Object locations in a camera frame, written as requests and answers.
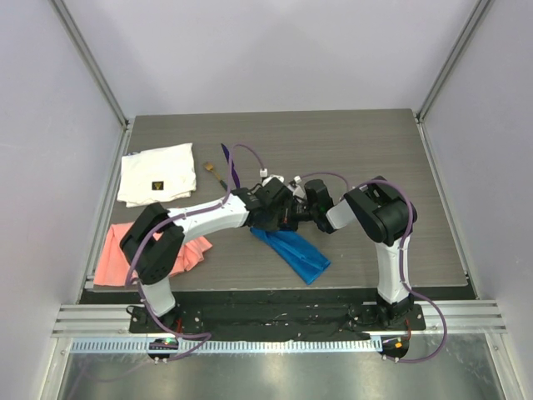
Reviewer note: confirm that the green handled gold fork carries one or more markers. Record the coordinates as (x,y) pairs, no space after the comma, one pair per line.
(212,170)

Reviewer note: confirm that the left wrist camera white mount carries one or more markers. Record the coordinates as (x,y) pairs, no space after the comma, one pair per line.
(266,177)

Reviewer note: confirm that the slotted cable duct rail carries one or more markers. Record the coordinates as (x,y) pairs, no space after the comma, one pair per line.
(152,345)

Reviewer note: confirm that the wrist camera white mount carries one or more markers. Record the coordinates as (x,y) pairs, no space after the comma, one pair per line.
(266,177)
(297,190)

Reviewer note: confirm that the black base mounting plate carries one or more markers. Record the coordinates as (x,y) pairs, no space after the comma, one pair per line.
(282,314)

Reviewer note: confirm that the pink folded cloth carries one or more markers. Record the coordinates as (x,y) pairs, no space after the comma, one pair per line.
(112,267)

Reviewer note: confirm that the horizontal aluminium frame rail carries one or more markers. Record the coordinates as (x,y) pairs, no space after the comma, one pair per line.
(102,320)

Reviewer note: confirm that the white folded cloth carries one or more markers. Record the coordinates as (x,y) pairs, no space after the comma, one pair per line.
(157,175)

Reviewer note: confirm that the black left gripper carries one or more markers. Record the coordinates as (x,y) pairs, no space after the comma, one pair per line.
(271,225)

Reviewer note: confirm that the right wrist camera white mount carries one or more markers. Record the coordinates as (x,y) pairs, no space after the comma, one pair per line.
(297,190)

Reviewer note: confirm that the purple plastic knife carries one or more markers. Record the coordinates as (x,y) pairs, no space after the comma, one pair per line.
(235,177)

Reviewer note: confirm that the left aluminium frame post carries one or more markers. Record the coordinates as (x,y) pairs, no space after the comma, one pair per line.
(85,53)

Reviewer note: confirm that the aluminium frame post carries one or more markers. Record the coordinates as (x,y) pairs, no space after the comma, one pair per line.
(458,49)
(85,53)

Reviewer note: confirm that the right aluminium frame post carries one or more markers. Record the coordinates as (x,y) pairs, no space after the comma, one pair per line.
(458,49)

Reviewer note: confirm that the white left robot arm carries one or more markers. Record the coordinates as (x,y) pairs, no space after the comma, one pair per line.
(151,245)

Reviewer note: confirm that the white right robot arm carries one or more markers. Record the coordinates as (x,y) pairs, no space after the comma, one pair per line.
(387,219)

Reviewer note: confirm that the blue cloth napkin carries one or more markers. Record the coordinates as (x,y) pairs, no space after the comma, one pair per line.
(303,258)

